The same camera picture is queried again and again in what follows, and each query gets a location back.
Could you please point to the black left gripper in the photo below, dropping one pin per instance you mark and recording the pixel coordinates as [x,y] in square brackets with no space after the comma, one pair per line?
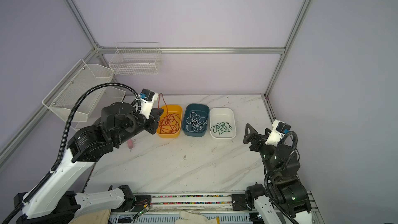
[155,114]

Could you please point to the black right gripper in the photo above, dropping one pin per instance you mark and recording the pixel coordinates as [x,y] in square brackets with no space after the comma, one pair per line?
[257,138]

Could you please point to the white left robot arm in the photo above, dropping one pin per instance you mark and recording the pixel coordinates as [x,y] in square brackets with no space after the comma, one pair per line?
[51,201]

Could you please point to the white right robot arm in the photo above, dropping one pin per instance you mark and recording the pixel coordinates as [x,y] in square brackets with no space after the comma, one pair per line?
[282,189]

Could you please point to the yellow plastic bin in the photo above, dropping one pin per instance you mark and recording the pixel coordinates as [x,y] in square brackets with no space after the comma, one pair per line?
[170,122]

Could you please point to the white plastic bin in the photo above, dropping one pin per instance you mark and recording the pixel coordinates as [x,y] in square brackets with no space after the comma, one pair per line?
[222,124]

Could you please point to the teal plastic bin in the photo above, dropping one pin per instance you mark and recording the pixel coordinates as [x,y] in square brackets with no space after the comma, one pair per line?
[195,120]

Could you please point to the white work glove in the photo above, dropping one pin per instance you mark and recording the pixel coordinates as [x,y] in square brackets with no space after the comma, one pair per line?
[190,218]

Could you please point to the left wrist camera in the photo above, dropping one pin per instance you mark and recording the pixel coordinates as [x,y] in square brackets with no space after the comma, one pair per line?
[147,100]

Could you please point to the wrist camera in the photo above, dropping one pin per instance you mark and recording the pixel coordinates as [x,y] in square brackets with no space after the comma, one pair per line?
[147,100]
[277,133]

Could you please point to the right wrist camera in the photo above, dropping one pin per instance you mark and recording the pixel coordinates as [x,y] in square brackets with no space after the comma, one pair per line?
[277,133]

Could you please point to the purple pink-handled spatula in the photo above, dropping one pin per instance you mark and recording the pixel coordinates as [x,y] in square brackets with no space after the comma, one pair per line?
[130,144]

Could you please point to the white wire wall basket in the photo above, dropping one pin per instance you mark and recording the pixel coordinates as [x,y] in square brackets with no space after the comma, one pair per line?
[136,58]

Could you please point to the white mesh wall shelf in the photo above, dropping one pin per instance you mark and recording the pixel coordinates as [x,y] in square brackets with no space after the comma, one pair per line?
[80,79]

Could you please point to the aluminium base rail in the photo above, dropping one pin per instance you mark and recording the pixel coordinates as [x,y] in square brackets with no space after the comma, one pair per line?
[227,208]

